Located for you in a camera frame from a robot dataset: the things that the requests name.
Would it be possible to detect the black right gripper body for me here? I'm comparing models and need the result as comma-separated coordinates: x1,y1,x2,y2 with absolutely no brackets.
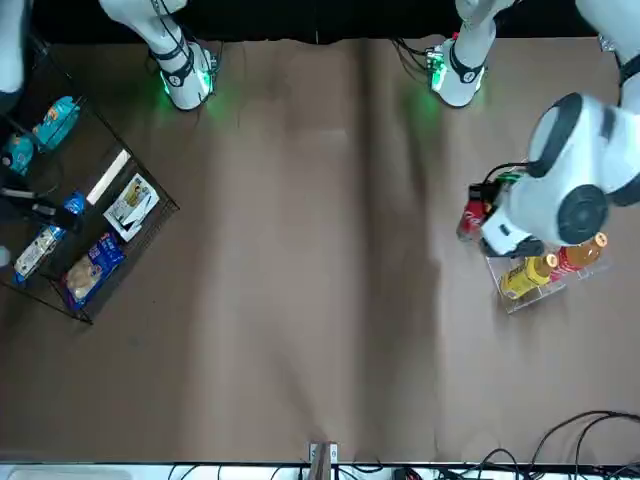
0,187,52,229

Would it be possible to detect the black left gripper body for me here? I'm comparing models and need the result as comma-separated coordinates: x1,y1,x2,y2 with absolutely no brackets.
468,182,501,216

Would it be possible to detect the red cola bottle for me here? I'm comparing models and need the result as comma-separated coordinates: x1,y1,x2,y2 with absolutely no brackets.
455,196,490,245

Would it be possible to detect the teal chips bag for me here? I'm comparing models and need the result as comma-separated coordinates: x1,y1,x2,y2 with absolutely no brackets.
32,95,81,154
1,133,36,177

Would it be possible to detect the clear acrylic shelf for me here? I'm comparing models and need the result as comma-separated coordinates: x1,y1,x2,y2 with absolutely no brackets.
485,234,615,315

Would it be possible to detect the small blue cookie packet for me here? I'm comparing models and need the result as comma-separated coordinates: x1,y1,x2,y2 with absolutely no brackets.
62,191,87,217

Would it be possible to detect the blue white snack packet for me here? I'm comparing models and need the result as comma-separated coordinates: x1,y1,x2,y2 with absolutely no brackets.
12,224,67,287

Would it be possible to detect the blue cracker packet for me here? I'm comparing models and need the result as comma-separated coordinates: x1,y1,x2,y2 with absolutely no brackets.
60,231,127,310

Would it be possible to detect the white label strip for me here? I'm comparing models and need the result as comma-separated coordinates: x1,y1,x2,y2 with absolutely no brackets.
85,148,132,206

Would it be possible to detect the yellow drink bottle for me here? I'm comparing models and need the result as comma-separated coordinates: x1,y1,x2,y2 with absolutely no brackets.
499,253,560,301

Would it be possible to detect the orange tea bottle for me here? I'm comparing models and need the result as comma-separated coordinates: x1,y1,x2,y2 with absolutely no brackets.
549,231,610,282

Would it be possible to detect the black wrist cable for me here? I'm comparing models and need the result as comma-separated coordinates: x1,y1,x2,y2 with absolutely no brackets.
480,160,532,189

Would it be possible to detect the black wire basket shelf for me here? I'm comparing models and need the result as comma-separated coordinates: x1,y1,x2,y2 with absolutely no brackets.
0,29,180,326

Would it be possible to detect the black arm base cable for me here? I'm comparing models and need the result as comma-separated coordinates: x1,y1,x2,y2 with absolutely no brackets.
392,37,431,76

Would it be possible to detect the black looped cable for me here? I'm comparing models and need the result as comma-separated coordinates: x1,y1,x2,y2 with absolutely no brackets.
529,409,640,474

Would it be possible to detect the aluminium camera post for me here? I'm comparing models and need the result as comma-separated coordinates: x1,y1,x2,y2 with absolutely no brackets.
308,440,338,480

